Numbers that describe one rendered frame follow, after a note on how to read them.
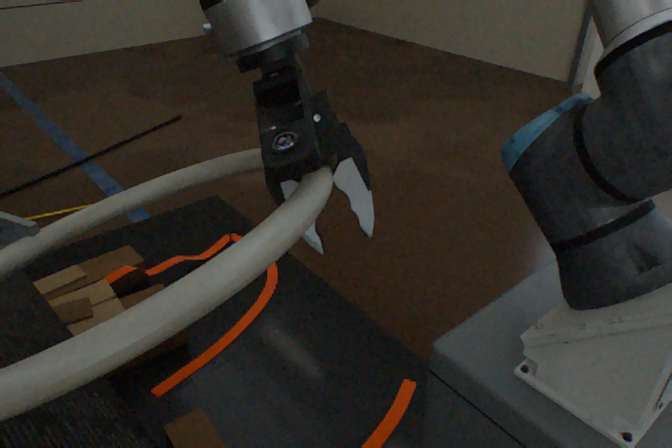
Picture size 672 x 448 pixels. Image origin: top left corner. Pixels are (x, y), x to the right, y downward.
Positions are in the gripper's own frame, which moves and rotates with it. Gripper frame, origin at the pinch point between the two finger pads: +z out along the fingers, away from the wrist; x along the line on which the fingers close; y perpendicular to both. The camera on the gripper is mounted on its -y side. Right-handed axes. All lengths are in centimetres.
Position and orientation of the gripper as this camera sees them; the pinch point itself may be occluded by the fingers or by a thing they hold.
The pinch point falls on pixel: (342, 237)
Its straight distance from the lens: 55.4
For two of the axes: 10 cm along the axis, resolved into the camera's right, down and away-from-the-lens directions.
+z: 3.4, 8.7, 3.6
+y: -0.3, -3.7, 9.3
